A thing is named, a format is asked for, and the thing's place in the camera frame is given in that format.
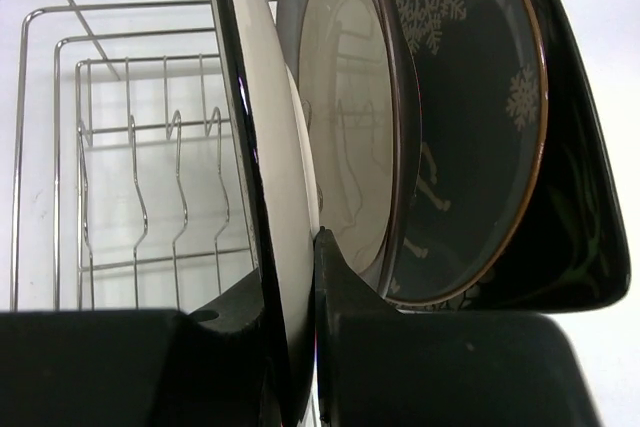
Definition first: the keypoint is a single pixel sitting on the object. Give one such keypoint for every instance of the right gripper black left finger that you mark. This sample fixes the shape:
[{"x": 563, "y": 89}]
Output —
[{"x": 140, "y": 367}]

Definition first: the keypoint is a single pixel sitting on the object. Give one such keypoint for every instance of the cream plate with tree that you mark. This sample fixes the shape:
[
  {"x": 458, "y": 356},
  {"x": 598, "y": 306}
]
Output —
[{"x": 261, "y": 99}]

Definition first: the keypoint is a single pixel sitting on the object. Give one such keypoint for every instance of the grey deer round plate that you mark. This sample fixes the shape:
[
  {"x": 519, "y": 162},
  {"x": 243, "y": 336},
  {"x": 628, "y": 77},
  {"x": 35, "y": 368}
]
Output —
[{"x": 483, "y": 82}]

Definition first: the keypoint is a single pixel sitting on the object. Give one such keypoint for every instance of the dark floral rectangular plate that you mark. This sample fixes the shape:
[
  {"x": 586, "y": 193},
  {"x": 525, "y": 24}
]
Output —
[{"x": 570, "y": 252}]

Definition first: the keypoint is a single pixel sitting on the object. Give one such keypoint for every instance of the wire dish rack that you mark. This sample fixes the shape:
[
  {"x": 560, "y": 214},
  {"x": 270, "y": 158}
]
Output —
[{"x": 119, "y": 186}]

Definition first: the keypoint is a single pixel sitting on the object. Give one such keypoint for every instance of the metal rimmed round plate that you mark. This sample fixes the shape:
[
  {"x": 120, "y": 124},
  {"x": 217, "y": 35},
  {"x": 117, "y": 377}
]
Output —
[{"x": 362, "y": 113}]

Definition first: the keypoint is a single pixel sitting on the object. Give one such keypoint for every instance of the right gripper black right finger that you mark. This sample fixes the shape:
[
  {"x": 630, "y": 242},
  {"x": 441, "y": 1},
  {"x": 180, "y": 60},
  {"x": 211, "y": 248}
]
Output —
[{"x": 379, "y": 367}]

